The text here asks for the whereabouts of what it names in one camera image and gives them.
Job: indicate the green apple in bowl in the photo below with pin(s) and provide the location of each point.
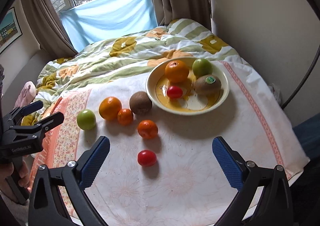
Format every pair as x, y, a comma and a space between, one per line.
202, 67

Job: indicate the plain brown kiwi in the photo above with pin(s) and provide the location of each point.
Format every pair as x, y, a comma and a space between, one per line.
140, 103

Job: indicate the green apple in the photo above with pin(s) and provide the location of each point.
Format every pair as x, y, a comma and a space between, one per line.
202, 67
86, 119

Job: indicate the white crumpled tissue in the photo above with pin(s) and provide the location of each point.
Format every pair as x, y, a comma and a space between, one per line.
276, 92

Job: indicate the green striped floral duvet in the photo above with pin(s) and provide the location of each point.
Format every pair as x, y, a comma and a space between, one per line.
130, 55

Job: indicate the left beige curtain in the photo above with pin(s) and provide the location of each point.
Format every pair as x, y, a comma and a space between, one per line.
47, 28

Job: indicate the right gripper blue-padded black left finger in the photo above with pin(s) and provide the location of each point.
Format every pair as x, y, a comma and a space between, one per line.
46, 205

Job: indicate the grey bed headboard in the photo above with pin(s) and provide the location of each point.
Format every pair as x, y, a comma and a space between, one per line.
29, 72

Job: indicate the red cherry tomato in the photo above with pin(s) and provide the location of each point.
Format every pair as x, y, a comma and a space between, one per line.
174, 92
146, 158

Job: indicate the small mandarin orange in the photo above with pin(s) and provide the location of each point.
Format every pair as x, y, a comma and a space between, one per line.
125, 117

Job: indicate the cream duck-pattern bowl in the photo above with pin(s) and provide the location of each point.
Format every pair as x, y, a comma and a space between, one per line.
190, 103

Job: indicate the kiwi with green sticker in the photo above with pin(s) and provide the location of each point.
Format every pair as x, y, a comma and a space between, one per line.
207, 85

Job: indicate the person's left hand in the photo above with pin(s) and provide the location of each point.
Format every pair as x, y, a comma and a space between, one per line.
6, 171

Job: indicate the large orange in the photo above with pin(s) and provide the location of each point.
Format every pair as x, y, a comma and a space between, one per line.
109, 108
176, 71

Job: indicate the framed building picture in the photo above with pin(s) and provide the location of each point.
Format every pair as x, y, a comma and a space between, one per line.
10, 29

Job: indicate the light blue hanging cloth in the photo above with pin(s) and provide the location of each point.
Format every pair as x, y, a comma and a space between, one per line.
104, 19

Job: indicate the white pink-bordered cloth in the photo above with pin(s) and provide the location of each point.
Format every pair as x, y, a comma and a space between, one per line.
186, 186

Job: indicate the pink pillow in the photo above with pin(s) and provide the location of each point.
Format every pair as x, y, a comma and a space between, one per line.
27, 95

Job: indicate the large orange in bowl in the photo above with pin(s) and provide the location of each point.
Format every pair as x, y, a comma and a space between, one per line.
176, 71

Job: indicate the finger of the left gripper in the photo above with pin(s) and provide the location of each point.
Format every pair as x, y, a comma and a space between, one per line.
21, 112
47, 124

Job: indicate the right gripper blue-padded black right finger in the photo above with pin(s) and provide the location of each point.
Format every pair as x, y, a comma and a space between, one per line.
263, 196

